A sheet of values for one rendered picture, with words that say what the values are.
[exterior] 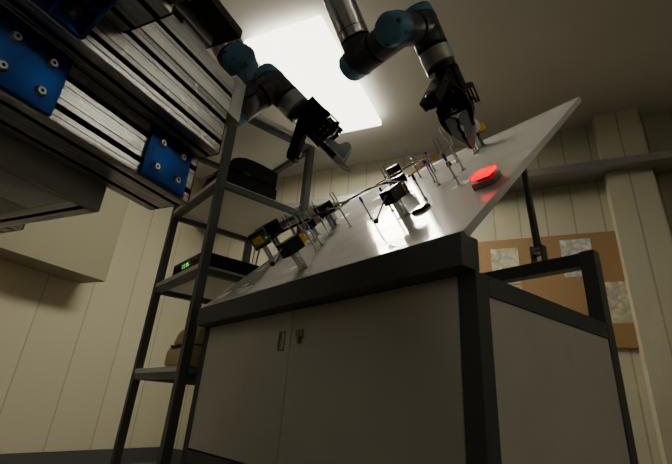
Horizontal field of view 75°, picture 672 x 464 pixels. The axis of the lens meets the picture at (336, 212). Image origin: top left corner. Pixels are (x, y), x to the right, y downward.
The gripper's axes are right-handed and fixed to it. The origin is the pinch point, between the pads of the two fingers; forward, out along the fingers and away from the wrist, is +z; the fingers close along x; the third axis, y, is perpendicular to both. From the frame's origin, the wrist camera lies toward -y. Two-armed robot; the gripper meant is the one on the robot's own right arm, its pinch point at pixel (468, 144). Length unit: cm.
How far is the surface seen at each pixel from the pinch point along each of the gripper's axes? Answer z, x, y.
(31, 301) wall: -28, 351, -42
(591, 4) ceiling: -56, 8, 227
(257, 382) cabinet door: 39, 68, -39
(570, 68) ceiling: -31, 42, 263
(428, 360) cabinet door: 35, 5, -37
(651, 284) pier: 128, 42, 238
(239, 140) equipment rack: -55, 141, 41
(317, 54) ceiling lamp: -109, 150, 138
